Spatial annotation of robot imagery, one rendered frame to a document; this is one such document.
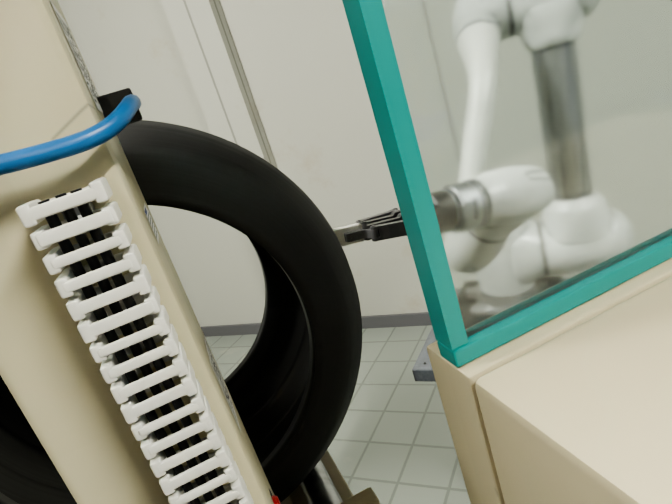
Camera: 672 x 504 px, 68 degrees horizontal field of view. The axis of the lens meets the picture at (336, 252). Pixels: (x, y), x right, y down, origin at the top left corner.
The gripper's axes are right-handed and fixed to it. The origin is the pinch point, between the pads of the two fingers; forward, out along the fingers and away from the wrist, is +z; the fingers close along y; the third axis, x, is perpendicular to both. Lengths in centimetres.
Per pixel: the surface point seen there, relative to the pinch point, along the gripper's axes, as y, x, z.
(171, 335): 43, -7, 28
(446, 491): -58, 116, -42
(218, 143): 14.2, -18.5, 18.2
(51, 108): 39, -23, 31
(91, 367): 39, -5, 34
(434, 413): -98, 113, -61
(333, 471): 8.1, 36.2, 10.9
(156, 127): 14.0, -21.5, 24.7
